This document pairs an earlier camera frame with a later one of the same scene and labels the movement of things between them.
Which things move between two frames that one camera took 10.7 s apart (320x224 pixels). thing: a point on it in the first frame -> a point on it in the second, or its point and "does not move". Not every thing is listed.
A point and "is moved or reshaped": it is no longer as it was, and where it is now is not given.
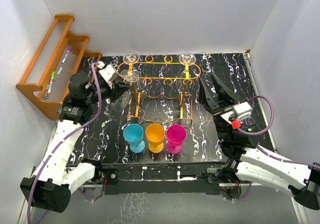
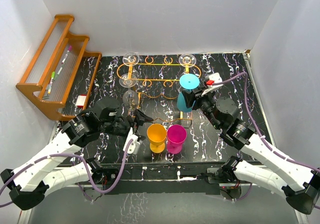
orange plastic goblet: (155, 133) does not move
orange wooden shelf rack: (62, 54) does not move
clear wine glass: (187, 58) does not move
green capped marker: (53, 76) does not move
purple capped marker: (69, 49) does not move
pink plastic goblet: (176, 134) does not move
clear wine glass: (121, 101) is moved or reshaped
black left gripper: (119, 88) -> (142, 118)
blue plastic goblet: (133, 134) -> (187, 82)
